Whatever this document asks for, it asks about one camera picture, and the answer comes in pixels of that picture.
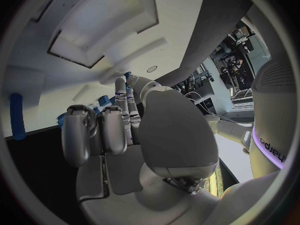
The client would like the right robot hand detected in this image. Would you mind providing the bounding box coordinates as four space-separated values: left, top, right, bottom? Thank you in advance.
60 72 224 225

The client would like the short blue cylinder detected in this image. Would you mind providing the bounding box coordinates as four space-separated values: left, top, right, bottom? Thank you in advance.
123 71 133 90

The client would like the blue plug block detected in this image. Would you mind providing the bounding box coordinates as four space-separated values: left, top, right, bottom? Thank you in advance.
98 95 112 107

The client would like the white task board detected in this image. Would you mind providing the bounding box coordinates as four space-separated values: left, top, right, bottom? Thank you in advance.
4 0 254 139

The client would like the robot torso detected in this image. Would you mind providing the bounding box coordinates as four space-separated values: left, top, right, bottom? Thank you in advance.
248 57 298 180

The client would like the blue gear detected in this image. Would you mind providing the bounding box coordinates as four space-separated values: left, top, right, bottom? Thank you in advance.
56 113 68 129

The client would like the long blue cylinder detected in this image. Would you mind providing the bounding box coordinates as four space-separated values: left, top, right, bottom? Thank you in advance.
9 93 27 141

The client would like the white cable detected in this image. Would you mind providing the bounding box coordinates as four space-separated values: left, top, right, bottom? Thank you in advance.
184 91 239 124

